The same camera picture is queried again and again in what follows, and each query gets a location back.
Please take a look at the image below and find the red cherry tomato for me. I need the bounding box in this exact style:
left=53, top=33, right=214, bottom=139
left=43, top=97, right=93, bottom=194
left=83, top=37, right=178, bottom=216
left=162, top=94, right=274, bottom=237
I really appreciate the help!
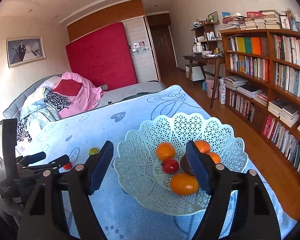
left=63, top=162, right=72, bottom=170
left=161, top=159, right=179, bottom=174

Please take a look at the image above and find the green tomato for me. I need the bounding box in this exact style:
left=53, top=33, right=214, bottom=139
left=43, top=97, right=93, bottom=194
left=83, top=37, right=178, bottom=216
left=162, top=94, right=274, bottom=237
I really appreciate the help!
left=88, top=147, right=100, bottom=155

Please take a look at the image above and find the small orange fruit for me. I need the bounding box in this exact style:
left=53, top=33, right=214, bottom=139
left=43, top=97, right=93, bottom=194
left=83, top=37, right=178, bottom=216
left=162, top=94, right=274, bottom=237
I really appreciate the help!
left=206, top=152, right=221, bottom=164

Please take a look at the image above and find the large orange front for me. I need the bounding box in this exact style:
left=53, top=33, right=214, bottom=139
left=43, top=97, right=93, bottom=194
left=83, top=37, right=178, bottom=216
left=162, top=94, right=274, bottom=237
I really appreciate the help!
left=170, top=173, right=199, bottom=196

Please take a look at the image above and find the dark brown round fruit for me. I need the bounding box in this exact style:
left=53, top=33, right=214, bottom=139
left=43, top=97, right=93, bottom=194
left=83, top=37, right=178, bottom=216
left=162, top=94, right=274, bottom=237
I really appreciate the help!
left=180, top=154, right=194, bottom=176

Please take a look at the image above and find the orange cluster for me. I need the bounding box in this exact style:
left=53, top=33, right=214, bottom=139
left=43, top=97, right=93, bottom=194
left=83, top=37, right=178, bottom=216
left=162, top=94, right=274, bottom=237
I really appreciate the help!
left=194, top=140, right=211, bottom=154
left=156, top=142, right=175, bottom=161

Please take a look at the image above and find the grey gloved left hand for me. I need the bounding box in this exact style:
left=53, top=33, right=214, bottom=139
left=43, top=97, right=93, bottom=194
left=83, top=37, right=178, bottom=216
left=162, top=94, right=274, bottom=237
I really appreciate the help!
left=0, top=197, right=24, bottom=227

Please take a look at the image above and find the blue patterned towel cloth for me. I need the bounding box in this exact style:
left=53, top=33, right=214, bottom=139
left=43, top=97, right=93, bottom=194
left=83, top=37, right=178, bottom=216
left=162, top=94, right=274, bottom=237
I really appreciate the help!
left=14, top=84, right=298, bottom=240

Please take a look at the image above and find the grey padded headboard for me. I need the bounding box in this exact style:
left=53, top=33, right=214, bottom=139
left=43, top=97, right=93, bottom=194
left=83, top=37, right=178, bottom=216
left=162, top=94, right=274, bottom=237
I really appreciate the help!
left=2, top=75, right=53, bottom=120

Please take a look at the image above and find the pile of clothes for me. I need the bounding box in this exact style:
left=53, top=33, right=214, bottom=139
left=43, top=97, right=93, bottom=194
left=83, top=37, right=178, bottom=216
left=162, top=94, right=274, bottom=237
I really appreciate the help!
left=17, top=72, right=107, bottom=143

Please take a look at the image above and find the white lattice plastic basket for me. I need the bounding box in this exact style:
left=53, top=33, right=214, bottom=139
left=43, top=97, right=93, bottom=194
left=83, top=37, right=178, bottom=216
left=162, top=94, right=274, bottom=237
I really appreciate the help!
left=114, top=113, right=248, bottom=216

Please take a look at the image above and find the grey bed mattress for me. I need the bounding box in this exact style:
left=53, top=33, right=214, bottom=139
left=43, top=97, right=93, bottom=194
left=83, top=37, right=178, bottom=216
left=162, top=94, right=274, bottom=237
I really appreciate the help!
left=95, top=81, right=165, bottom=109

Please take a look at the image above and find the framed wedding photo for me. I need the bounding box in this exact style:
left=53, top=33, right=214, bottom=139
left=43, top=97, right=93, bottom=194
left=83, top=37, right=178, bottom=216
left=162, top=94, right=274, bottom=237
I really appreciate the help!
left=6, top=36, right=46, bottom=68

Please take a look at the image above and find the red upright mattress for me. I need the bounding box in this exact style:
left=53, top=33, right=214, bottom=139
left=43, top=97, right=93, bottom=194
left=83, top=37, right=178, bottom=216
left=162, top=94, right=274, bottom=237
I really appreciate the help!
left=66, top=22, right=138, bottom=90

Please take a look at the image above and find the pink trash bin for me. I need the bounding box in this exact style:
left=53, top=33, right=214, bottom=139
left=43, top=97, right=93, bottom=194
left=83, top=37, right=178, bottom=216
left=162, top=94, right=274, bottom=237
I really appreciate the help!
left=205, top=77, right=219, bottom=99

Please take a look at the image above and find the wooden bookshelf with books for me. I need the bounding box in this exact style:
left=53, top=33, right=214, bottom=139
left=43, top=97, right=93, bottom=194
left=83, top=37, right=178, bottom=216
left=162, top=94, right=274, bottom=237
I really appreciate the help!
left=221, top=29, right=300, bottom=179

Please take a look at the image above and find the wooden desk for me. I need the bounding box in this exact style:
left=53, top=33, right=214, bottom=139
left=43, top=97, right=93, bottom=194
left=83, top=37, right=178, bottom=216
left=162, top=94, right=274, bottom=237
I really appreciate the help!
left=183, top=55, right=225, bottom=109

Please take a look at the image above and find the dark wooden door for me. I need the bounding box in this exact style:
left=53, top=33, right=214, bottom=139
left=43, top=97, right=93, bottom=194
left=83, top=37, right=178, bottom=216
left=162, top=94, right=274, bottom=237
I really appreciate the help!
left=150, top=25, right=177, bottom=77

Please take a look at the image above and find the small wooden desk shelf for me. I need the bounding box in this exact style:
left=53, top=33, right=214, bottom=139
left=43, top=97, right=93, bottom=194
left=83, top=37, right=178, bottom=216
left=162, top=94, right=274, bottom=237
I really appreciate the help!
left=191, top=11, right=222, bottom=51

